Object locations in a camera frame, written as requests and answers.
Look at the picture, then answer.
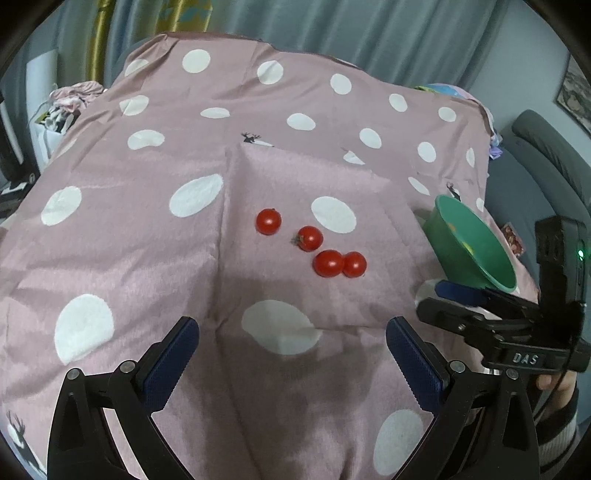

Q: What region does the red cherry tomato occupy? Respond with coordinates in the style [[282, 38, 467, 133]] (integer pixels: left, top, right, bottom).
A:
[[256, 208, 281, 236], [291, 225, 324, 252], [312, 250, 345, 278], [342, 251, 368, 278]]

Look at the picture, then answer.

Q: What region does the colourful cloth behind table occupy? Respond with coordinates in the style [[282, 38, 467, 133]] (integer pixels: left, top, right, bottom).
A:
[[415, 83, 476, 101]]

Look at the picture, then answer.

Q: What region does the green plastic bowl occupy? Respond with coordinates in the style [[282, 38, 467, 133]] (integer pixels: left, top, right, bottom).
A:
[[423, 195, 517, 293]]

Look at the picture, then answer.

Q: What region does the pile of clothes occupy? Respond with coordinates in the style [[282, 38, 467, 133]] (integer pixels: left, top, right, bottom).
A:
[[29, 80, 107, 134]]

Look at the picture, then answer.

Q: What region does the right hand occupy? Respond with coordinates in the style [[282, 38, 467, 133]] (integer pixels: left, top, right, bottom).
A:
[[536, 371, 577, 420]]

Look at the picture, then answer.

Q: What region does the yellow patterned curtain strip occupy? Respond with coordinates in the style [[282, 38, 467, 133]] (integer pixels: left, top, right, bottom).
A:
[[86, 0, 213, 86]]

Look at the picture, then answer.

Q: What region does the red cherry tomato top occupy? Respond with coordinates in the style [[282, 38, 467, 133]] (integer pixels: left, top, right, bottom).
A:
[[256, 208, 281, 236]]

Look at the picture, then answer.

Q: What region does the pink polka dot tablecloth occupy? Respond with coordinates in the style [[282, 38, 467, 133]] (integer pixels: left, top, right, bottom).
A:
[[0, 32, 541, 480]]

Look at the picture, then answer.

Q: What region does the teal curtain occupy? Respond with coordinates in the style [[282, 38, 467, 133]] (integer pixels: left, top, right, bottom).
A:
[[0, 0, 514, 93]]

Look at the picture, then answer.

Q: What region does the red cherry tomato bottom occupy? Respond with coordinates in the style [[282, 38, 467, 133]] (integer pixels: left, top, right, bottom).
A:
[[312, 250, 345, 278]]

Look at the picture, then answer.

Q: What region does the grey sofa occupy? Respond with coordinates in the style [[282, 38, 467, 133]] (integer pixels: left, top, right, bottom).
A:
[[485, 110, 590, 284]]

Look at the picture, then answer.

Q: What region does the framed wall painting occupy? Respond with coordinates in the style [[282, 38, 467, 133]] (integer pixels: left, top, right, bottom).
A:
[[556, 56, 591, 133]]

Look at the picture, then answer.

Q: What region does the striped right sleeve forearm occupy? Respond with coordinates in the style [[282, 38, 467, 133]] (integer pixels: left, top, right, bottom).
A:
[[536, 388, 581, 479]]

